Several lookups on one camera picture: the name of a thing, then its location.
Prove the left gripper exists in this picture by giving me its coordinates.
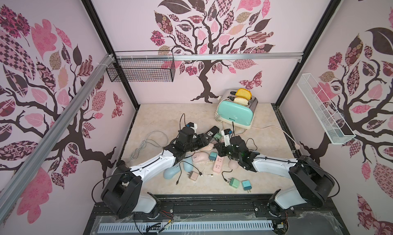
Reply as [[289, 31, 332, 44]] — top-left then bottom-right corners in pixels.
[[184, 133, 211, 153]]

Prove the pink power strip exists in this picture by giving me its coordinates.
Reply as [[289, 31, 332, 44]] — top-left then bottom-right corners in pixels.
[[212, 156, 224, 174]]

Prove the teal charger plug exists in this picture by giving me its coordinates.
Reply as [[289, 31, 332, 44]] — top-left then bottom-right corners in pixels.
[[242, 180, 252, 193], [208, 152, 218, 161]]

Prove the black power strip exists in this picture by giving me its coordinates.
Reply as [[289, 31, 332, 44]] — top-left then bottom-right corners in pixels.
[[205, 126, 220, 138]]

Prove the green charger plug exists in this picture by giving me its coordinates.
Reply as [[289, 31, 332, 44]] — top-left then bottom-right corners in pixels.
[[228, 178, 240, 189]]

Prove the pink charger plug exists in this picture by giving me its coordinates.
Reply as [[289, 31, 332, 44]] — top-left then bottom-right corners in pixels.
[[188, 171, 200, 181]]

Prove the pink mouse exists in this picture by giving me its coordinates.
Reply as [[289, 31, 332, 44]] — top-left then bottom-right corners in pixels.
[[228, 160, 239, 170], [205, 143, 214, 151], [192, 152, 209, 163]]

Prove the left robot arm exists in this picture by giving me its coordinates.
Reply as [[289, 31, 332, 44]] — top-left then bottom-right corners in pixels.
[[101, 123, 219, 219]]

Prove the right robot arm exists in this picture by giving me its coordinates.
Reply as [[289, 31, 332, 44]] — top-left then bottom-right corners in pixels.
[[214, 136, 335, 216]]

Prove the blue mouse middle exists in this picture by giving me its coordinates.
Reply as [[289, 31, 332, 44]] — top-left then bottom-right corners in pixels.
[[183, 161, 194, 173]]

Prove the blue mouse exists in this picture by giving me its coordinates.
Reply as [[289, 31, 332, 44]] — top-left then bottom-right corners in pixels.
[[163, 164, 181, 180], [183, 161, 194, 173]]

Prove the blue mouse bottom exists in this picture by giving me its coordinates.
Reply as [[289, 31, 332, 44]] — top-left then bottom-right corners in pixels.
[[163, 164, 181, 180]]

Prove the mint green toaster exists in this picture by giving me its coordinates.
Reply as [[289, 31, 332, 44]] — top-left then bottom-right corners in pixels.
[[215, 89, 259, 130]]

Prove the pale toast slice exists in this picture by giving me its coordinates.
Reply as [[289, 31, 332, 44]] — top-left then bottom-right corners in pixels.
[[233, 97, 249, 107]]

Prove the yellow toast slice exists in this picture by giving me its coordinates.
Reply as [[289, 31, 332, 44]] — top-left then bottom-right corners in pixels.
[[235, 88, 252, 100]]

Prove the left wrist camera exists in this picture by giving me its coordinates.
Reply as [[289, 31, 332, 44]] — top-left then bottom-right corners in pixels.
[[186, 122, 198, 132]]

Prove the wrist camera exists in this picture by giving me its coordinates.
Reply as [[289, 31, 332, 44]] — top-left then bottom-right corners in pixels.
[[221, 129, 232, 147], [186, 122, 198, 132]]

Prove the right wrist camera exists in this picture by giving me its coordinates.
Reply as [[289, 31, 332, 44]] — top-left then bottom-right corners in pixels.
[[221, 129, 232, 147]]

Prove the grey coiled cable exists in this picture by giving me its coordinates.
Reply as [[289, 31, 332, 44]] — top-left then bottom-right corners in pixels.
[[130, 130, 169, 160]]

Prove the black mouse charging cable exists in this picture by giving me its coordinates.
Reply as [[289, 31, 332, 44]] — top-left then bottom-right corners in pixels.
[[220, 169, 234, 183]]

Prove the pink power strip cord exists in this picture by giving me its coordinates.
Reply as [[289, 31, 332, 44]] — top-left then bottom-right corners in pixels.
[[214, 112, 300, 150]]

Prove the white slotted cable duct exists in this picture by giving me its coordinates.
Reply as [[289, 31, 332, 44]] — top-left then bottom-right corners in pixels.
[[97, 220, 274, 235]]

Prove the black wire basket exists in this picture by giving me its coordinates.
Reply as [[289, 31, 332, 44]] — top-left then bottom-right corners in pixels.
[[106, 48, 176, 82]]

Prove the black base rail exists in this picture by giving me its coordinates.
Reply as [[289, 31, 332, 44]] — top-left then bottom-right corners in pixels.
[[83, 194, 349, 235]]

